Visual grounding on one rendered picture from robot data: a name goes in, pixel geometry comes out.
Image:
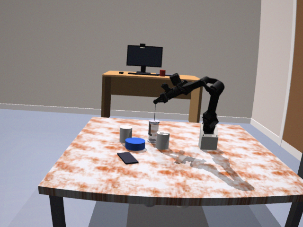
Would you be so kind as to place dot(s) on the blue short cylinder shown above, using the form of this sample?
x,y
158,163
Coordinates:
x,y
135,144

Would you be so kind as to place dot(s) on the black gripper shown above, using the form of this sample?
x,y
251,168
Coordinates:
x,y
164,97

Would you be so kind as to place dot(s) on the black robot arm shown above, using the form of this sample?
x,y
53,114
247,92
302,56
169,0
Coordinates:
x,y
185,87

